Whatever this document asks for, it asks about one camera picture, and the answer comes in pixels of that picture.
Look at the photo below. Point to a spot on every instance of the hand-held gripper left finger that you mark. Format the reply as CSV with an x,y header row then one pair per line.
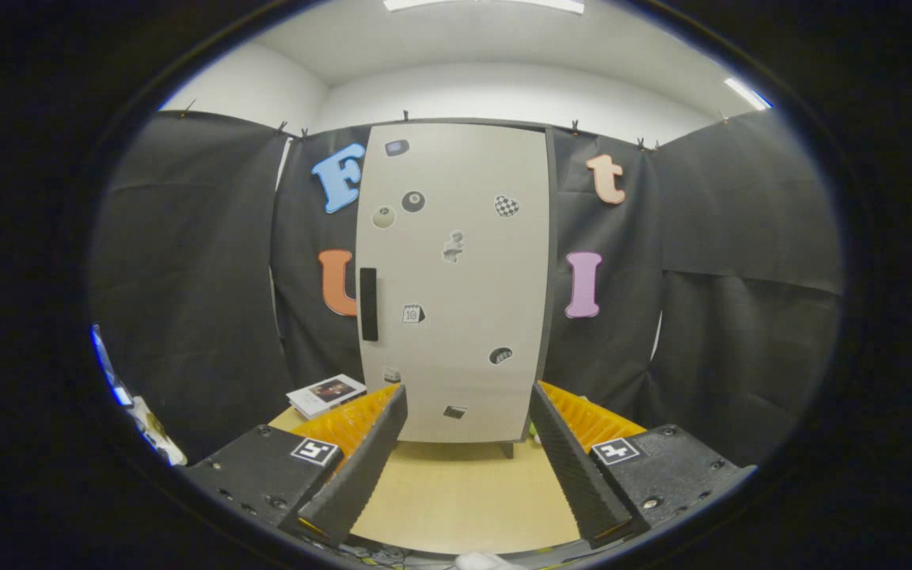
x,y
365,467

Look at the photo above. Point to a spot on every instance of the white book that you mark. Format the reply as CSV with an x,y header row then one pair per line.
x,y
325,392

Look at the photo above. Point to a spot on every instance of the grey shoe cabinet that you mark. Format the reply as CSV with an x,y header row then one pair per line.
x,y
552,277

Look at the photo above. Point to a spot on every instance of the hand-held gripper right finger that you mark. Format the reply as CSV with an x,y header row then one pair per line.
x,y
575,467

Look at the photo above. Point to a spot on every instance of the small ceiling light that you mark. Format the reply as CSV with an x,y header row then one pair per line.
x,y
747,93

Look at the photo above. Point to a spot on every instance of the beige shoe cabinet door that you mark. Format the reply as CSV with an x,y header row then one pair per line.
x,y
472,317

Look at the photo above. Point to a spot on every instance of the long ceiling light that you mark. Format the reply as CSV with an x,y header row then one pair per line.
x,y
484,5

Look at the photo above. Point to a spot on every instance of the black backdrop cloth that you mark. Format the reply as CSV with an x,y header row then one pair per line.
x,y
741,332

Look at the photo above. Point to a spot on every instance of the white printed packet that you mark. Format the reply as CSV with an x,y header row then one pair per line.
x,y
157,435

